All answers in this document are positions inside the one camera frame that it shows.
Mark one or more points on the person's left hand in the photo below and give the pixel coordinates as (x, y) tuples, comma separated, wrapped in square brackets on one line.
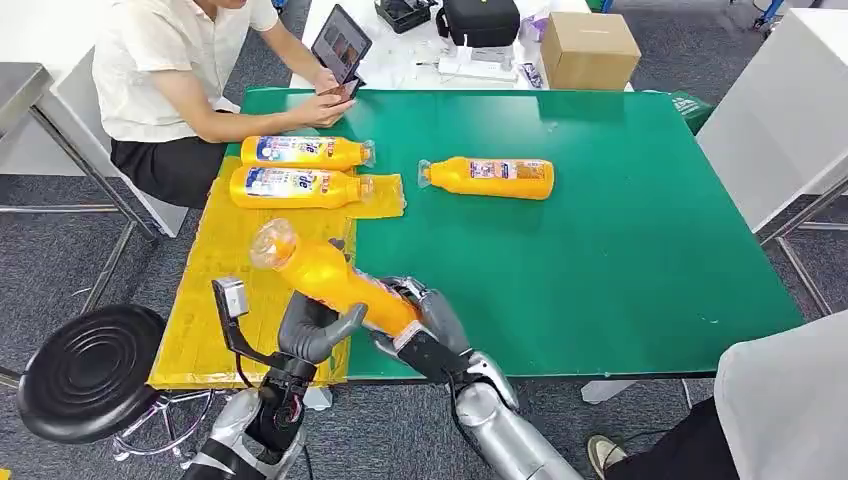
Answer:
[(326, 81)]

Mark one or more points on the person's right hand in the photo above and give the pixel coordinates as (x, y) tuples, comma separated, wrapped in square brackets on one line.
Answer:
[(324, 111)]

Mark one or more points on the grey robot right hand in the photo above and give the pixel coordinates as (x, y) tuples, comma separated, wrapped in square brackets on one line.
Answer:
[(444, 331)]

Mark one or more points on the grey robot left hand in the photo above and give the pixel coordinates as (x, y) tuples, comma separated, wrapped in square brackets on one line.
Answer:
[(311, 331)]

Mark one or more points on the dark phone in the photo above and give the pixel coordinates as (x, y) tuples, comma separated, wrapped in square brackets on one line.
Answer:
[(346, 89)]

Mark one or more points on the black tablet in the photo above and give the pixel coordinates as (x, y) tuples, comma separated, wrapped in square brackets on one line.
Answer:
[(341, 43)]

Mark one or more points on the orange drink bottle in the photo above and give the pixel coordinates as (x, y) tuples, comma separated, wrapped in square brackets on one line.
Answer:
[(291, 187), (331, 278), (490, 179), (298, 151)]

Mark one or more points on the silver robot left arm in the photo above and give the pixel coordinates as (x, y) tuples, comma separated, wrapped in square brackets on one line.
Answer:
[(232, 430)]

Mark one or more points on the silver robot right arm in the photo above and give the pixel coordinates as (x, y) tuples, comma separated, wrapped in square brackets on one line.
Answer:
[(503, 430)]

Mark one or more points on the black plastic tray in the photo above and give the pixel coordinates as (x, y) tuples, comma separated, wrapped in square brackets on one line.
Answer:
[(404, 14)]

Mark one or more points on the yellow plastic sheet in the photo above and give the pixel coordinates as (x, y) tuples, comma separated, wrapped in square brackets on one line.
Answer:
[(199, 318)]

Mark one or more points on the green table mat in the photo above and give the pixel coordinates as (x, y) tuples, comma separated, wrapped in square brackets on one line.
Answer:
[(563, 265)]

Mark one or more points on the black carry bag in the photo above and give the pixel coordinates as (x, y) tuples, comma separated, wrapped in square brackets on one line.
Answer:
[(480, 23)]

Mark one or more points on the seated person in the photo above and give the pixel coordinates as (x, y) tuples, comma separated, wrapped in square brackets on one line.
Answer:
[(152, 66)]

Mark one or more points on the small blue packet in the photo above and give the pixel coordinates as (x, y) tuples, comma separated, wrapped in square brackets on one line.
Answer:
[(532, 75)]

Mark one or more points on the purple packet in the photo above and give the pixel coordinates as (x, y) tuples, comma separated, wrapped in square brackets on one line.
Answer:
[(533, 25)]

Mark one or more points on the black round stool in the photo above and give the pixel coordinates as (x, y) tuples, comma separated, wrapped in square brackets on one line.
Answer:
[(89, 374)]

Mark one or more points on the white box seat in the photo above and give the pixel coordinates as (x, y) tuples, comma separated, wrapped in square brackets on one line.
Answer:
[(79, 126)]

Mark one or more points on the brown cardboard box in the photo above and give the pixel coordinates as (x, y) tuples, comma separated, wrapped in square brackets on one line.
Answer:
[(590, 53)]

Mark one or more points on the steel table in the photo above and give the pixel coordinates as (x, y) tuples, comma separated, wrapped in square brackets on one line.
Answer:
[(20, 93)]

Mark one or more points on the green plastic bag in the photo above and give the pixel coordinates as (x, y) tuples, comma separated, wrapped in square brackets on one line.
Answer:
[(689, 109)]

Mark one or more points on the person in white coat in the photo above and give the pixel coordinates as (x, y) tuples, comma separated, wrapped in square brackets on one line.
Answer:
[(782, 404)]

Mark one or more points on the white side table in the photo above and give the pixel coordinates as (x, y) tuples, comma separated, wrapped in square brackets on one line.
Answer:
[(775, 112)]

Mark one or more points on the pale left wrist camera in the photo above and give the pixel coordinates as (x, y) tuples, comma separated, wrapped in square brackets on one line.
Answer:
[(230, 297)]

